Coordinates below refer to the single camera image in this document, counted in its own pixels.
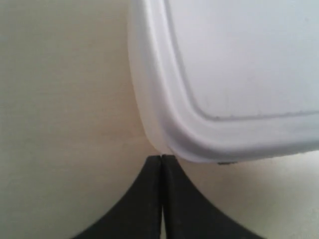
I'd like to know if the white lidded plastic container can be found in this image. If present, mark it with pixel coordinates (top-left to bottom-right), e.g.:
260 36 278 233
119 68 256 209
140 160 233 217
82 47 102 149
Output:
128 0 319 163

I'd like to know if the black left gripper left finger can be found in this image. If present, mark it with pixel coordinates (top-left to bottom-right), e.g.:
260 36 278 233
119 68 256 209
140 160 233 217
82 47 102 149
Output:
75 156 161 239

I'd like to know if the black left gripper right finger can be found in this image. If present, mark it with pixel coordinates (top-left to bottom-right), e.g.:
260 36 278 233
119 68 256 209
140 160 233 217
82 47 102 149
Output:
161 155 260 239

